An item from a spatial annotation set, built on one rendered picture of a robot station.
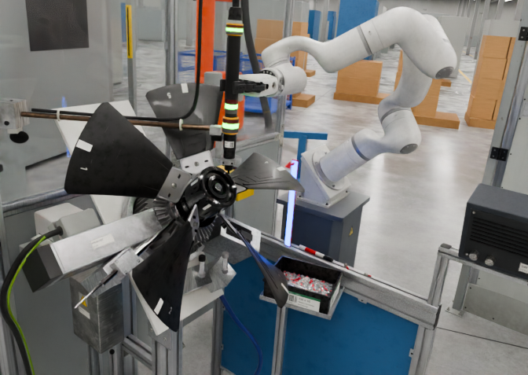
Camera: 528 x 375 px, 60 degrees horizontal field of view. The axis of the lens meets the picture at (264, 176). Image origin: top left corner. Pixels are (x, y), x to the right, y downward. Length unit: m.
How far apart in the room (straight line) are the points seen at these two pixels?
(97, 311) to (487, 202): 1.15
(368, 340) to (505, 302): 1.52
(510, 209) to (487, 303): 1.86
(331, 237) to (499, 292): 1.44
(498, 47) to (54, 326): 8.37
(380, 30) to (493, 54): 7.90
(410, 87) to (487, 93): 7.71
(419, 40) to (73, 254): 1.05
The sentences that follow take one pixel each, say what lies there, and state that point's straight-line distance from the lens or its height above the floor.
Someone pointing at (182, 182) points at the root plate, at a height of 1.23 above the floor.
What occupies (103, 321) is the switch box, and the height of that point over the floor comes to 0.73.
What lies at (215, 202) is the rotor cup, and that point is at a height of 1.20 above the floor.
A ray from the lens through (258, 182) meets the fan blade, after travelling 1.34.
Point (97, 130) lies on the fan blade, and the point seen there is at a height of 1.38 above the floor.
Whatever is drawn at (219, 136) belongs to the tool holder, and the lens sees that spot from 1.24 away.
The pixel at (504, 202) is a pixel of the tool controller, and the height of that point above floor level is 1.24.
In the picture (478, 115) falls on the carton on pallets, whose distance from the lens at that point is 9.32.
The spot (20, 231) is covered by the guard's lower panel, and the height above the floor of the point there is 0.89.
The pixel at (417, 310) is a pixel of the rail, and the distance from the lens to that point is 1.54.
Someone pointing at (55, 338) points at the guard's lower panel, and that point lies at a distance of 2.09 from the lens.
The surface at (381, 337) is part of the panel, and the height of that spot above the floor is 0.66.
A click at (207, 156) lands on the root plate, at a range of 1.27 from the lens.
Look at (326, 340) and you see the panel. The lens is 1.79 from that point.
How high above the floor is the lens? 1.65
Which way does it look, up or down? 19 degrees down
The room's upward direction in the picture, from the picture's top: 4 degrees clockwise
